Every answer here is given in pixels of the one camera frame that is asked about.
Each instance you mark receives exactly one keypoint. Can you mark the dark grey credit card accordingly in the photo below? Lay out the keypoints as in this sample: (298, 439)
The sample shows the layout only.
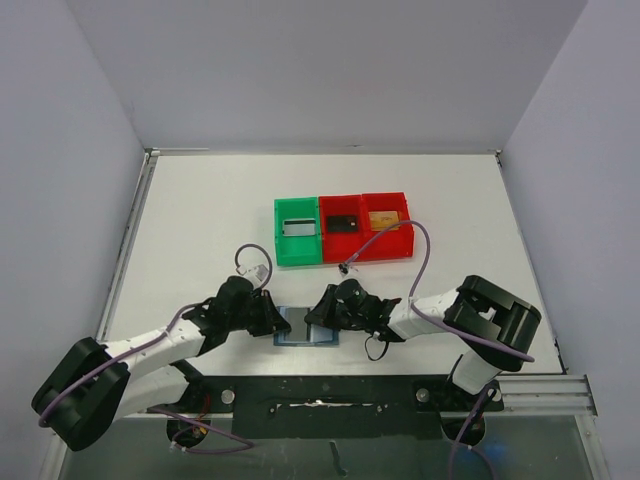
(299, 328)

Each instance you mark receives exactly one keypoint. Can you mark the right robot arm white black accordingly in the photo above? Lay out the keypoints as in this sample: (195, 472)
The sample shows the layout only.
(497, 326)

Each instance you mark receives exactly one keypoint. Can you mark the right red plastic bin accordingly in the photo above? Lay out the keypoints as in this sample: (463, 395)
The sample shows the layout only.
(394, 244)

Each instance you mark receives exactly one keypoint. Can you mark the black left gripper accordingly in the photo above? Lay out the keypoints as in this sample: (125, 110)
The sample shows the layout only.
(272, 321)

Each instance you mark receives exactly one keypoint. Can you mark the red plastic bin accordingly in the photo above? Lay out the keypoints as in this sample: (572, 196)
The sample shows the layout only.
(394, 244)
(337, 248)

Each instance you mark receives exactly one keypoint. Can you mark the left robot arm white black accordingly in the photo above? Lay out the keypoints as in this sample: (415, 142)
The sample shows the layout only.
(97, 383)

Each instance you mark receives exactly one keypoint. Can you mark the middle red plastic bin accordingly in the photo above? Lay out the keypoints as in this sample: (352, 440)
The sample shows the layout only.
(337, 248)

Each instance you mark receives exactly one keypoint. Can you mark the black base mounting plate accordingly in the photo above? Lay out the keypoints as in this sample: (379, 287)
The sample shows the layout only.
(326, 407)

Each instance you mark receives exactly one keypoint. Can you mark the blue leather card holder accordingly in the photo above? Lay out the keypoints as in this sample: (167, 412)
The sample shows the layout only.
(318, 336)

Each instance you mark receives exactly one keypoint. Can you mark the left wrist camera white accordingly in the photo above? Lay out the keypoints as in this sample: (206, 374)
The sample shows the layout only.
(257, 274)

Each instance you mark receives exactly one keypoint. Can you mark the aluminium rail left edge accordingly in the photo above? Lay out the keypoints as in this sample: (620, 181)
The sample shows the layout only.
(128, 240)

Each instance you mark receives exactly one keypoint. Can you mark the aluminium rail front right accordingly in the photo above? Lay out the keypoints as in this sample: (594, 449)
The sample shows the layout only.
(546, 395)

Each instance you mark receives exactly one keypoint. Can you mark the silver card in green bin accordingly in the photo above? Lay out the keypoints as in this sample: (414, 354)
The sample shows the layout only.
(299, 227)

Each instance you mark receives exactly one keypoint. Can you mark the gold card in red bin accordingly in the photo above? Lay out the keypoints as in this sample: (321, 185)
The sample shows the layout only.
(381, 220)

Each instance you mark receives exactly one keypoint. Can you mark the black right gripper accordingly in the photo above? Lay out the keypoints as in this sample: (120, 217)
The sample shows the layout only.
(329, 308)

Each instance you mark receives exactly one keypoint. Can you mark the black card in red bin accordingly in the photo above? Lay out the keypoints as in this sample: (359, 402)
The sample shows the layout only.
(342, 224)

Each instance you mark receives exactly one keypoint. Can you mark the green plastic bin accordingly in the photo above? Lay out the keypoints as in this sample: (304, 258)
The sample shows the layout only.
(297, 251)

